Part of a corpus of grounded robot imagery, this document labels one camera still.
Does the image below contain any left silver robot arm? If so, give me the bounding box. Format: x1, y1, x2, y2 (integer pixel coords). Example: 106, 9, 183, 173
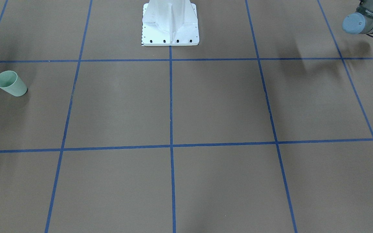
342, 0, 373, 35

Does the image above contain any pale green plastic cup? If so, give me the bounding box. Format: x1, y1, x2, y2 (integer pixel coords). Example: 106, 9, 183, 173
0, 71, 28, 97

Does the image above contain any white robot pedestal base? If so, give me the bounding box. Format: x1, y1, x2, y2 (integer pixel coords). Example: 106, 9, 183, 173
141, 0, 200, 46

